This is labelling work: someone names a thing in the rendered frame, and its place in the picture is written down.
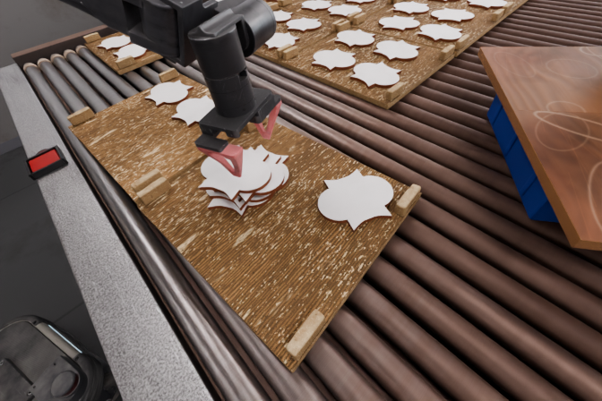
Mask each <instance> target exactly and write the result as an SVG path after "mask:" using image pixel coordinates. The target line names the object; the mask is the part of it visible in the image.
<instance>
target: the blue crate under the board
mask: <svg viewBox="0 0 602 401"><path fill-rule="evenodd" d="M487 117H488V119H489V122H490V124H491V126H492V128H493V130H494V134H495V137H496V139H497V141H498V143H499V146H500V148H501V151H502V153H503V156H504V158H505V161H506V163H507V166H508V167H509V170H510V172H511V175H512V178H513V181H514V182H515V185H516V187H517V190H518V192H519V195H520V198H521V200H522V202H523V205H524V207H525V210H526V211H527V214H528V216H529V218H530V219H532V220H539V221H548V222H557V223H559V221H558V219H557V217H556V214H555V212H554V210H553V208H552V206H551V204H550V202H549V200H548V198H547V196H546V194H545V192H544V190H543V188H542V186H541V184H540V181H539V180H538V177H537V175H536V173H535V171H534V169H533V167H532V165H531V164H530V162H529V159H528V157H527V155H526V153H525V151H524V149H523V147H522V145H521V143H520V140H519V138H518V136H517V134H516V132H515V131H514V129H513V127H512V124H511V122H510V120H509V118H508V116H507V114H506V112H505V110H504V108H503V105H502V103H501V101H500V99H499V98H498V96H497V94H496V95H495V97H494V100H493V103H492V105H491V106H490V108H489V110H488V112H487Z"/></svg>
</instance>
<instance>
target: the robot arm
mask: <svg viewBox="0 0 602 401"><path fill-rule="evenodd" d="M59 1H61V2H64V3H66V4H69V5H71V6H73V7H75V8H77V9H79V10H81V11H83V12H85V13H87V14H89V15H91V16H93V17H94V18H96V19H98V20H100V21H101V22H103V23H104V24H105V25H107V26H108V27H109V28H111V29H112V30H116V31H119V32H121V33H123V34H125V35H127V36H129V37H130V41H131V43H133V44H135V45H137V46H140V47H143V48H146V49H148V50H150V51H152V52H154V53H157V54H159V55H162V56H163V57H165V58H166V59H167V60H169V61H170V62H172V63H174V64H176V63H178V64H180V65H182V66H183V67H186V66H188V65H189V64H191V63H192V62H194V61H195V60H197V62H198V64H199V66H200V69H201V71H202V75H203V78H204V79H205V82H206V84H207V87H208V89H209V92H210V94H211V98H212V100H213V103H214V105H215V107H214V108H213V109H212V110H211V111H210V112H209V113H208V114H206V115H205V116H204V117H203V118H202V119H201V120H200V121H199V126H200V128H201V130H202V135H201V136H200V137H199V138H198V139H197V140H196V141H195V142H194V143H195V145H196V147H197V149H198V150H199V151H201V152H202V153H204V154H205V155H207V156H209V157H210V158H212V159H214V160H216V161H217V162H219V163H220V164H221V165H223V166H224V167H225V168H226V169H227V170H228V171H229V173H231V174H232V175H233V176H236V177H241V176H242V166H243V148H242V147H239V146H236V145H232V144H228V141H227V140H223V139H219V138H216V137H217V136H218V135H219V134H220V133H221V132H225V133H226V135H227V136H228V137H231V138H239V137H240V134H239V133H240V132H241V131H242V129H243V128H244V127H245V126H246V125H247V124H248V123H249V122H250V123H254V125H255V126H256V128H257V130H258V131H259V133H260V134H261V136H262V137H263V138H264V139H268V140H269V139H270V138H271V134H272V130H273V127H274V124H275V122H276V119H277V116H278V113H279V110H280V106H281V98H280V95H274V94H272V93H271V90H264V89H257V88H253V87H252V84H251V81H250V77H249V73H248V70H247V67H246V63H245V57H248V56H250V55H251V54H253V53H254V52H255V51H256V50H257V49H259V48H260V47H261V46H262V45H264V44H265V43H266V42H267V41H268V40H270V39H271V38H272V37H273V36H274V34H275V32H276V28H277V22H276V18H275V15H274V13H273V11H272V9H271V8H270V7H269V5H268V4H267V3H265V2H264V1H263V0H221V1H217V0H209V1H207V2H205V3H202V0H59ZM268 114H270V116H269V121H268V125H267V129H266V131H265V130H264V127H263V125H262V121H263V120H264V119H265V118H266V117H267V115H268ZM227 159H229V160H230V161H231V162H232V164H233V166H234V168H233V167H232V166H231V165H230V164H229V163H228V161H227Z"/></svg>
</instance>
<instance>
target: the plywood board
mask: <svg viewBox="0 0 602 401"><path fill-rule="evenodd" d="M477 55H478V57H479V59H480V61H481V63H482V65H483V66H484V68H485V70H486V73H487V75H488V77H489V79H490V81H491V83H492V85H493V87H494V90H495V92H496V94H497V96H498V98H499V99H500V101H501V103H502V105H503V108H504V110H505V112H506V114H507V116H508V118H509V120H510V122H511V124H512V127H513V129H514V131H515V132H516V134H517V136H518V138H519V140H520V143H521V145H522V147H523V149H524V151H525V153H526V155H527V157H528V159H529V162H530V164H531V165H532V167H533V169H534V171H535V173H536V175H537V178H538V180H539V181H540V184H541V186H542V188H543V190H544V192H545V194H546V196H547V198H548V200H549V202H550V204H551V206H552V208H553V210H554V212H555V214H556V217H557V219H558V221H559V223H560V225H561V227H562V229H563V231H564V233H565V235H566V237H567V239H568V241H569V243H570V245H571V247H572V248H580V249H588V250H595V251H602V47H481V48H480V49H479V51H478V54H477Z"/></svg>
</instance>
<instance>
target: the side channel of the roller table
mask: <svg viewBox="0 0 602 401"><path fill-rule="evenodd" d="M207 1H209V0H202V3H205V2H207ZM95 32H98V34H99V35H100V37H101V38H104V37H106V36H109V35H112V34H115V33H117V32H119V31H116V30H112V29H111V28H109V27H108V26H107V25H105V24H104V25H100V26H98V27H95V28H92V29H89V30H85V31H81V32H78V33H75V34H73V35H70V36H67V37H64V38H59V39H56V40H53V41H50V42H47V43H45V44H41V45H38V46H35V47H31V48H28V49H25V50H22V51H19V52H16V53H13V54H11V57H12V59H13V60H14V61H15V63H17V64H18V65H19V66H20V67H21V69H22V70H23V66H24V65H25V64H26V63H33V64H35V65H36V66H38V60H39V59H40V58H46V59H47V60H49V61H50V62H51V58H50V56H52V55H53V54H59V55H61V56H64V51H65V50H66V49H70V50H72V51H74V52H75V53H76V50H75V49H76V47H77V46H85V45H84V44H85V43H87V42H86V41H85V39H84V36H87V35H90V34H92V33H95ZM76 54H77V53H76ZM51 63H52V62H51ZM23 71H24V70H23Z"/></svg>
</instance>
